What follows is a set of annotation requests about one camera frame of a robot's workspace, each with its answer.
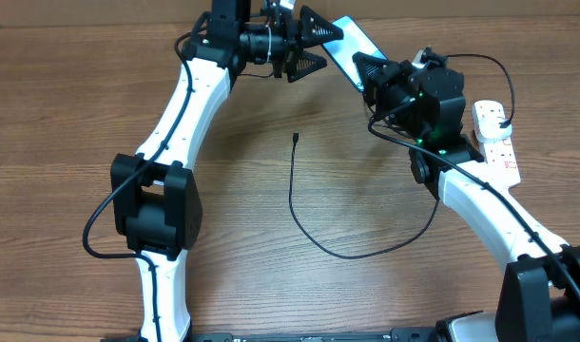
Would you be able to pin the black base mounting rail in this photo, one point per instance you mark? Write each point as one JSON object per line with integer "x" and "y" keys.
{"x": 414, "y": 334}

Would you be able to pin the blue Galaxy S24+ smartphone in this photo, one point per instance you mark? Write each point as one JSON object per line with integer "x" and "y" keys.
{"x": 342, "y": 51}

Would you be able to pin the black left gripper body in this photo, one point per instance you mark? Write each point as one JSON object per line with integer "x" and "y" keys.
{"x": 280, "y": 43}

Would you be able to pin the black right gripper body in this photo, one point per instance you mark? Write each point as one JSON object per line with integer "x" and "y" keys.
{"x": 389, "y": 89}

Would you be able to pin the white power strip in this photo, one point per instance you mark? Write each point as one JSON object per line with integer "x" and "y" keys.
{"x": 500, "y": 154}

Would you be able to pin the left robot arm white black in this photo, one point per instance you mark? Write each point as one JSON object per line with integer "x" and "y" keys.
{"x": 156, "y": 203}

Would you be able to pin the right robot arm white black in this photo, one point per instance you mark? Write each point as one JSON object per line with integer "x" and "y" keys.
{"x": 540, "y": 295}

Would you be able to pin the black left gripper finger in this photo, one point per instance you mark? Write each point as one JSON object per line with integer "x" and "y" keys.
{"x": 302, "y": 63}
{"x": 316, "y": 30}

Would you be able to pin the white charger plug adapter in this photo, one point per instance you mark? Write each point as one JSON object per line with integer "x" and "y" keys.
{"x": 491, "y": 129}

